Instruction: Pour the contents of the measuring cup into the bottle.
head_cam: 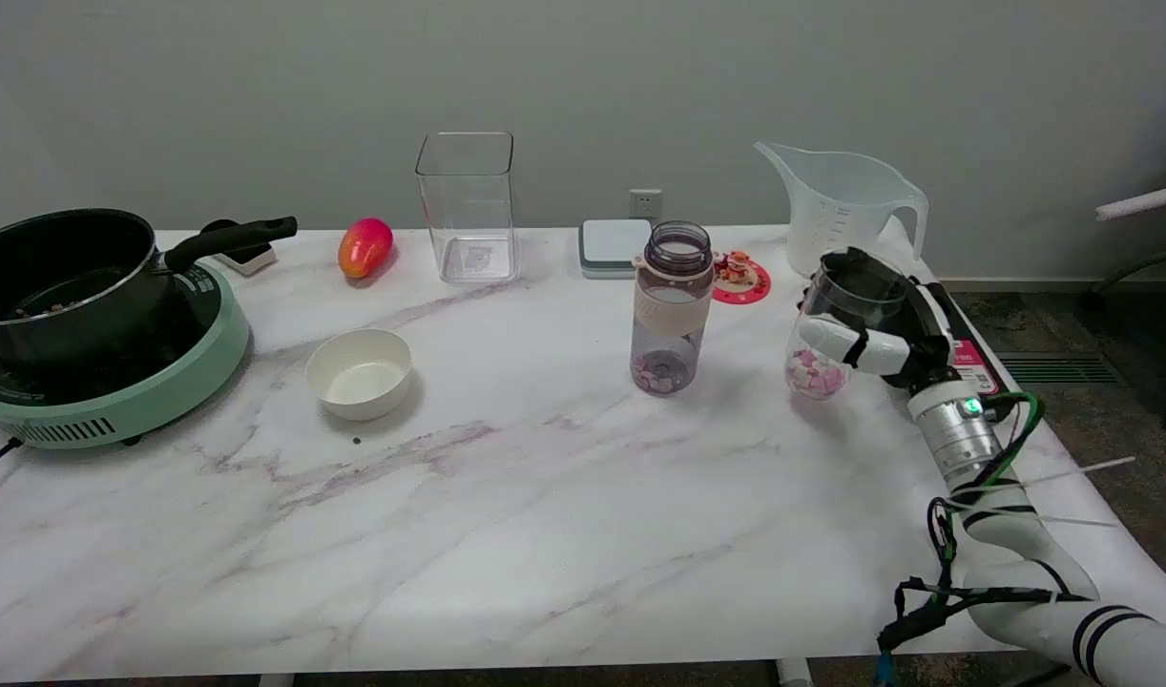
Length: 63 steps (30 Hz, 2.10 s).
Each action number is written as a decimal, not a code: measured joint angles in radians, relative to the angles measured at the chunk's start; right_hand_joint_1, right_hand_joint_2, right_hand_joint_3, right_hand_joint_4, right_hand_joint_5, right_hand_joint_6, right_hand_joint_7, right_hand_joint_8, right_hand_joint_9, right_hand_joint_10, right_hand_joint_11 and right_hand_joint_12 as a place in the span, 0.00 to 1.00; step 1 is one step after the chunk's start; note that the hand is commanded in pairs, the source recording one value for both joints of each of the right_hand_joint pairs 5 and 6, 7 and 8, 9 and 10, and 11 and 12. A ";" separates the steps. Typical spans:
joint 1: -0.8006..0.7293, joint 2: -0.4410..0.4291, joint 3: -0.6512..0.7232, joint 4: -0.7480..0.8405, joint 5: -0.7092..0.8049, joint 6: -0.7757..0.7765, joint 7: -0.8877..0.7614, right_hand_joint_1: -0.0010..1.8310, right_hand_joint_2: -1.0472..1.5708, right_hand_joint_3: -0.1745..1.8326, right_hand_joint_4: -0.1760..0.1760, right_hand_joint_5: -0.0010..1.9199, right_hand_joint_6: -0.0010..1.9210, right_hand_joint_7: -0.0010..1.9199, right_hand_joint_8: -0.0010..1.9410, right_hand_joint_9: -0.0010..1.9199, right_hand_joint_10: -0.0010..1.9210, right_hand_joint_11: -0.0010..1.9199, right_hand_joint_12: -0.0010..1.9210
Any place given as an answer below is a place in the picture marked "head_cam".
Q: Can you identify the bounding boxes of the clear water bottle beige band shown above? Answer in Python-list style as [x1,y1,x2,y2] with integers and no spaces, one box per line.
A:
[630,221,716,398]

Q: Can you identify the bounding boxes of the grey chair frame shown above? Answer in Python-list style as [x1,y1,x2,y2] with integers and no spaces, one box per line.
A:
[1084,244,1166,297]

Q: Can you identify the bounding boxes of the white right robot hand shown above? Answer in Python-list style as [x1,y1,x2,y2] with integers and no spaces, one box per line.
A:
[798,277,957,390]

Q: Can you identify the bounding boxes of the black white power adapter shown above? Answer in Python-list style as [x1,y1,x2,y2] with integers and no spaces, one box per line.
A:
[199,219,279,278]

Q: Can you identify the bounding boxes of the pink white candies in bottle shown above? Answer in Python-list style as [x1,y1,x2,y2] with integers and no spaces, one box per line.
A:
[637,351,696,394]

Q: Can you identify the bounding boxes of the large translucent measuring jug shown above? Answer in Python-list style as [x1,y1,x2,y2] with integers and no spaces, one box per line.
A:
[755,141,929,280]

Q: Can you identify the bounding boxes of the pink white candies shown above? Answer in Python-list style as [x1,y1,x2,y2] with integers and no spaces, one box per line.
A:
[637,351,696,394]
[786,349,846,400]

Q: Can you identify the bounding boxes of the black saucepan with handle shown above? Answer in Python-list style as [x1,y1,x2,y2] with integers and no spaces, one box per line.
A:
[0,208,299,368]

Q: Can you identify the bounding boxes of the black device with red label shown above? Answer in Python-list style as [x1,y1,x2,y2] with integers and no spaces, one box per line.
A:
[917,280,1004,398]

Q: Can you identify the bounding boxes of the clear square plastic container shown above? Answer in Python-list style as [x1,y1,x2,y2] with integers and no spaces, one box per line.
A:
[415,132,521,284]

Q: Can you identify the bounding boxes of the dark floor vent grille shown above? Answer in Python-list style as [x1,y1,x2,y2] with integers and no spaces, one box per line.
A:
[995,351,1133,386]

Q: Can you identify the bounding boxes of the red coaster with figurine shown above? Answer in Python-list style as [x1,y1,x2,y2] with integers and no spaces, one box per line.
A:
[712,251,772,305]

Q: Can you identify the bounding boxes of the red orange toy mango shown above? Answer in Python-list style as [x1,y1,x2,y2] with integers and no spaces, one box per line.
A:
[338,218,395,280]

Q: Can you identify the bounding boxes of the white grey kitchen scale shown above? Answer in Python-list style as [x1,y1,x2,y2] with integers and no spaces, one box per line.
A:
[578,219,654,280]

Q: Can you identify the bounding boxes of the clear black-rimmed measuring cup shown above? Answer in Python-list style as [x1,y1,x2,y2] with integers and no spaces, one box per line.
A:
[785,248,920,402]

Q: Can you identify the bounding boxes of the white padded chair armrest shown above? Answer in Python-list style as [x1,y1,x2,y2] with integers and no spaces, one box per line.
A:
[1095,181,1166,222]

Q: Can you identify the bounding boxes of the green induction cooker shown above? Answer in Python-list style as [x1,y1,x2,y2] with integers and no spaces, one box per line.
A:
[0,260,251,449]

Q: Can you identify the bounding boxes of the black and green robot cables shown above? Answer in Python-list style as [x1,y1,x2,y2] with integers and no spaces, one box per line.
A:
[874,391,1090,684]

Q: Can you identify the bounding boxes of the white bowl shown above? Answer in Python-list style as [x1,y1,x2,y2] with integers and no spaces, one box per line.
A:
[305,328,414,422]

